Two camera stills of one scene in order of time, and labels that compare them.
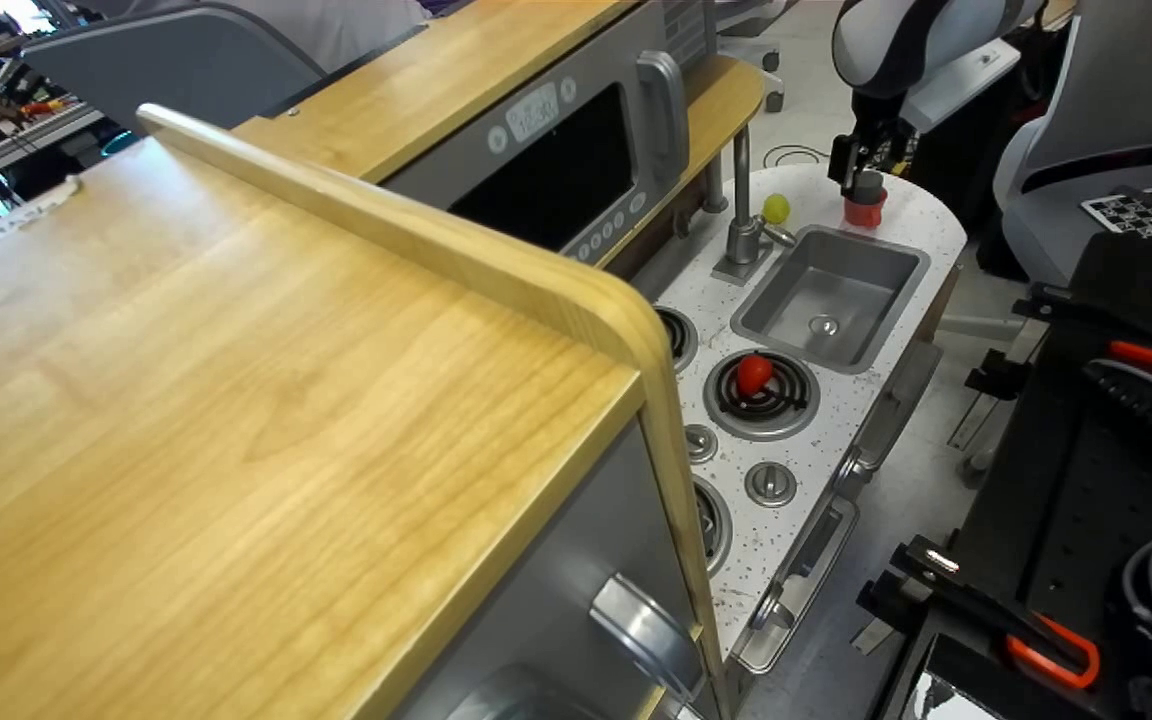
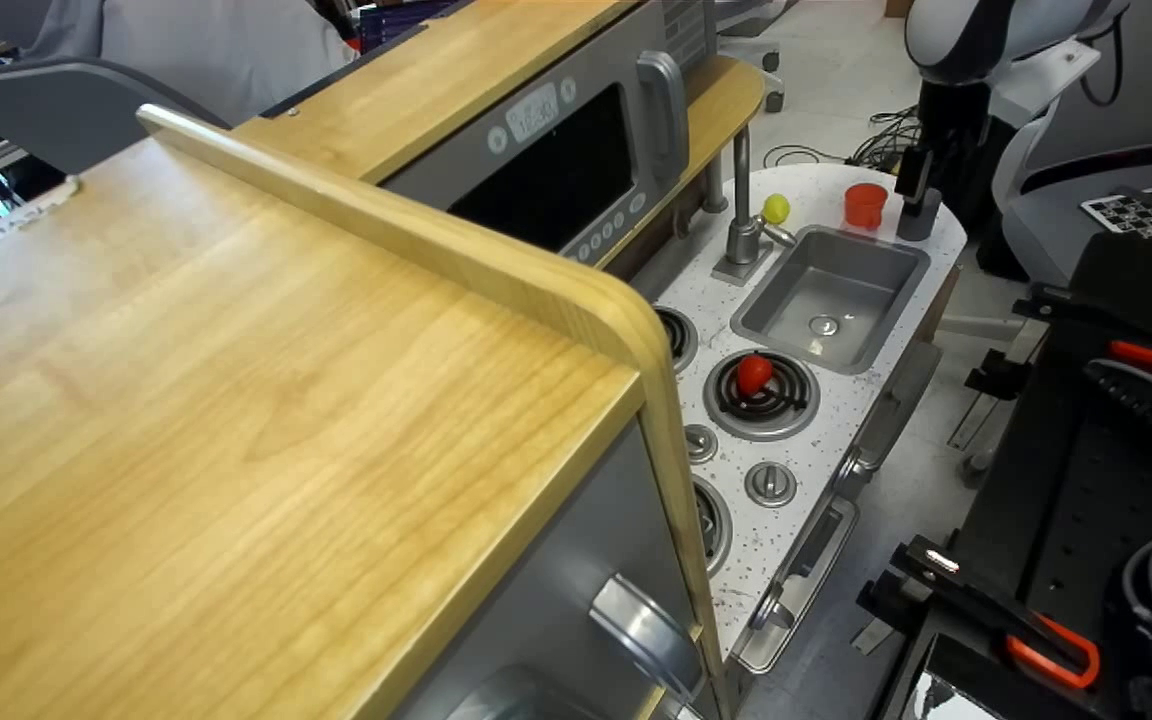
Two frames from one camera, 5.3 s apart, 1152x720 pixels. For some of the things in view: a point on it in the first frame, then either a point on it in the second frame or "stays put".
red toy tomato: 752,372 stays put
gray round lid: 866,190 → 916,217
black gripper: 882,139 → 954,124
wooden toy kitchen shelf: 252,429 stays put
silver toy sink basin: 832,298 stays put
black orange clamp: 924,579 stays put
